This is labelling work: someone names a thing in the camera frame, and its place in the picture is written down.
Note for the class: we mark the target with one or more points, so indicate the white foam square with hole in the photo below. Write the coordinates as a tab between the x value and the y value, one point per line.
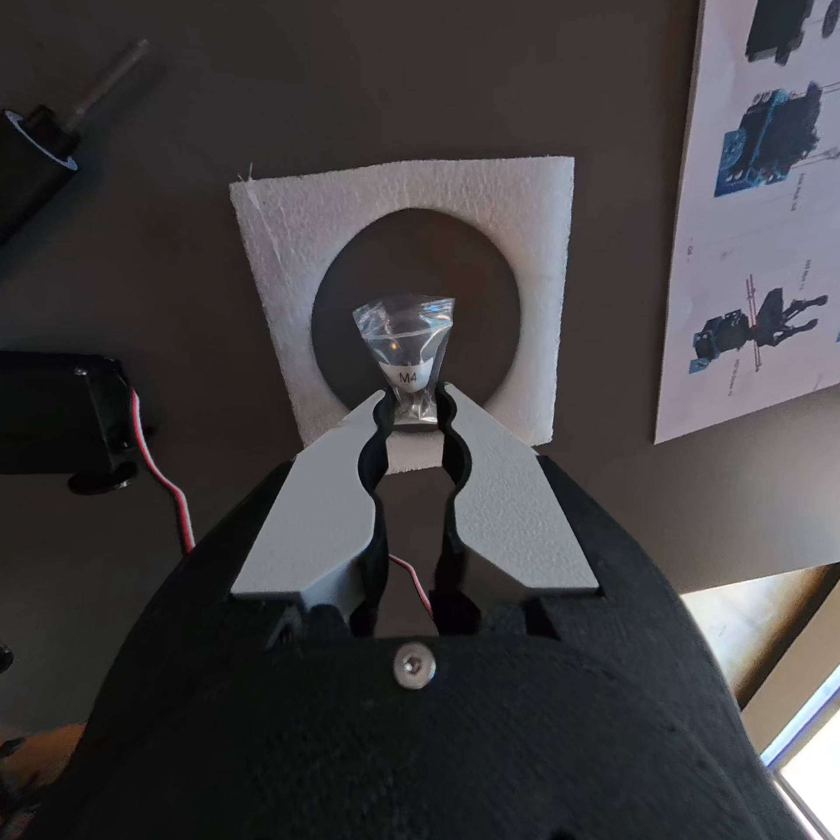
282	229

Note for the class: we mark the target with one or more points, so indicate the clear bag of hex nuts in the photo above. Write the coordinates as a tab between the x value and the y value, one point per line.
407	348

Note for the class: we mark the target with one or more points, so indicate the dark desk with wooden edge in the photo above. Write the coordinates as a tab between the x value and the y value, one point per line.
328	79

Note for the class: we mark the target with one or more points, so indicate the open instruction booklet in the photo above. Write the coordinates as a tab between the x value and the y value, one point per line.
735	262

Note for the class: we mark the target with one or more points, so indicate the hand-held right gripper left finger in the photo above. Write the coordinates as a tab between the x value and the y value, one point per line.
308	525

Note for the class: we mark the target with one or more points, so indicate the black screwdriver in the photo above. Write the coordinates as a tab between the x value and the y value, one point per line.
33	157

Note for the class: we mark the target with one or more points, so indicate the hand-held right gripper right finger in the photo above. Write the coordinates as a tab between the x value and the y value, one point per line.
525	525

